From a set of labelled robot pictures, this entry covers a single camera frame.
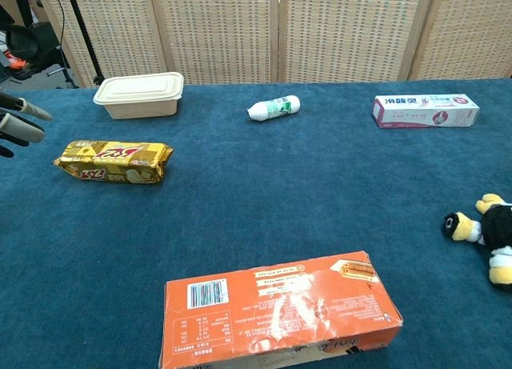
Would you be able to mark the blue table cloth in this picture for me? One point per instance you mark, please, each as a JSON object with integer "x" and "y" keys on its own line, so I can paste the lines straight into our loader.
{"x": 240, "y": 185}

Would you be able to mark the yellow snack pack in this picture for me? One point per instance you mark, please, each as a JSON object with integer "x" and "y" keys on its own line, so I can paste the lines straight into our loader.
{"x": 116, "y": 161}

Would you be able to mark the white toothpaste box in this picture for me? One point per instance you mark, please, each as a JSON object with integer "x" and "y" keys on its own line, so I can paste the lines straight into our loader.
{"x": 424, "y": 111}

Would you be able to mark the orange object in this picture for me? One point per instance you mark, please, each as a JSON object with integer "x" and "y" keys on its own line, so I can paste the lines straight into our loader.
{"x": 16, "y": 61}

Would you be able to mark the penguin plush toy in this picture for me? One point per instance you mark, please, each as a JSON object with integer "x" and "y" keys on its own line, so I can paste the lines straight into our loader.
{"x": 496, "y": 233}

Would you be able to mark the orange cardboard box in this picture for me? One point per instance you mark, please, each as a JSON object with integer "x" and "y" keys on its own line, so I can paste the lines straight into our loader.
{"x": 260, "y": 317}

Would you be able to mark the small white bottle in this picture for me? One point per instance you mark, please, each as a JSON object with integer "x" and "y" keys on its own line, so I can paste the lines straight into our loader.
{"x": 272, "y": 108}

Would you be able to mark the beige lidded lunch box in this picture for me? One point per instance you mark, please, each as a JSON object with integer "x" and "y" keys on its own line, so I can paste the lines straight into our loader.
{"x": 140, "y": 93}

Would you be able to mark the black office chair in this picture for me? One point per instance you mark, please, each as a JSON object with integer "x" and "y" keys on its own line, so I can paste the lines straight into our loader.
{"x": 24, "y": 41}

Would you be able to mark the wicker folding screen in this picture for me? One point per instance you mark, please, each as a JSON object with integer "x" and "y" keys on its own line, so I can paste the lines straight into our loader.
{"x": 340, "y": 33}

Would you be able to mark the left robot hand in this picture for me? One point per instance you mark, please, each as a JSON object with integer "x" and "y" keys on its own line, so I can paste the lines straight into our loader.
{"x": 16, "y": 125}

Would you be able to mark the black tripod stand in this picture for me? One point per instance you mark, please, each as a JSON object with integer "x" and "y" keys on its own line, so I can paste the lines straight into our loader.
{"x": 81, "y": 25}

